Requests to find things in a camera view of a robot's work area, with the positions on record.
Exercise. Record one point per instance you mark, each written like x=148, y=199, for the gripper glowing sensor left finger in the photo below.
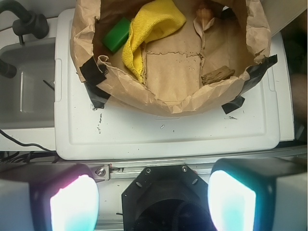
x=48, y=197

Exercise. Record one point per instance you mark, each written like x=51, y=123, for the brown wood chip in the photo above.
x=218, y=75

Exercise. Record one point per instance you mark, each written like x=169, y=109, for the grey plastic bin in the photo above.
x=27, y=99

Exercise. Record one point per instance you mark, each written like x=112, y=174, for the black tape strip right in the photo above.
x=256, y=73

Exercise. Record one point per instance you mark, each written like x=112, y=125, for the yellow knitted cloth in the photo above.
x=155, y=20

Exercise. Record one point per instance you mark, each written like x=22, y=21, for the aluminium frame rail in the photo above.
x=104, y=170

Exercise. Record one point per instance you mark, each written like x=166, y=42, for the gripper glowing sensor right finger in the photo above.
x=259, y=194

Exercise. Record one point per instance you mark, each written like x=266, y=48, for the black octagonal mount plate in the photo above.
x=167, y=198

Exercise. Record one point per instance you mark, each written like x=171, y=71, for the white plastic lid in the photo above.
x=116, y=132

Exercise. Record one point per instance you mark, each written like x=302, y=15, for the black tape strip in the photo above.
x=94, y=75
x=256, y=73

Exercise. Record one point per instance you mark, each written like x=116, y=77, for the brown paper bag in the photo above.
x=238, y=37

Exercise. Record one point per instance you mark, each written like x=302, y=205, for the black tape strip left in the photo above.
x=94, y=75

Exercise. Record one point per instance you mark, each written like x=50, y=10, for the green rectangular block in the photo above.
x=117, y=35

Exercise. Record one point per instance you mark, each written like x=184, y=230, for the orange seashell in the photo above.
x=204, y=14

